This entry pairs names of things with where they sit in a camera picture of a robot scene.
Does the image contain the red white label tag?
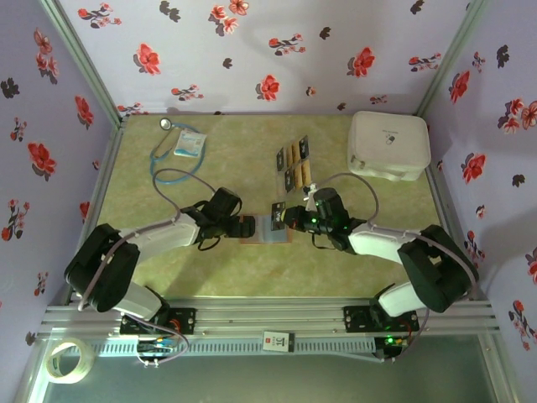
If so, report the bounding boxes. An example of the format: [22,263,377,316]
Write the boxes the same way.
[262,330,295,353]

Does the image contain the brown leather card holder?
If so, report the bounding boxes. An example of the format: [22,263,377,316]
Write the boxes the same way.
[238,213,293,245]

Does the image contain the grey left arm cable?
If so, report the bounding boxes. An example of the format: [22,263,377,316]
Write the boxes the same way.
[77,167,217,369]

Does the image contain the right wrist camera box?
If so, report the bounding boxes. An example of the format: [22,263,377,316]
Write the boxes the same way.
[304,182,321,211]

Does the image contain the clear tape roll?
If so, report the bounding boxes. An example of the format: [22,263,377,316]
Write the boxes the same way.
[44,337,94,385]

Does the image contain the white zip case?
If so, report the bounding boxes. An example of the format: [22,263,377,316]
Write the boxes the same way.
[346,111,432,182]

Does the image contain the white blue sealed packet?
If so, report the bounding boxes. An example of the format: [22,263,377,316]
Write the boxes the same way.
[173,128,207,159]

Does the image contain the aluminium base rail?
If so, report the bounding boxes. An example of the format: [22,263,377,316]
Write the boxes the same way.
[39,297,503,337]

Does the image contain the grey right arm cable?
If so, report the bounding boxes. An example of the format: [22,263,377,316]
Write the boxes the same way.
[312,171,479,364]

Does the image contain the grey slotted cable duct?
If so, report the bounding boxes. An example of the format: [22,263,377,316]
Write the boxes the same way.
[90,338,377,358]

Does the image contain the aluminium corner post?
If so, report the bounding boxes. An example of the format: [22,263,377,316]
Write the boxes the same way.
[37,0,127,127]
[414,0,492,118]

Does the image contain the blue stethoscope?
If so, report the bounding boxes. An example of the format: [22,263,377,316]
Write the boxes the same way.
[149,118,207,186]

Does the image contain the aluminium side rail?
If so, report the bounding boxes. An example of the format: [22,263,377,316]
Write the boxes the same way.
[65,117,127,306]
[421,116,477,301]

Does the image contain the small controller circuit board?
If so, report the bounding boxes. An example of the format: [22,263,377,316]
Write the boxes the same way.
[383,335,410,352]
[136,339,177,353]

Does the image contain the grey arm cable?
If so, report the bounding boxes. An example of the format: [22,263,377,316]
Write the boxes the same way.
[77,167,217,369]
[312,171,479,364]

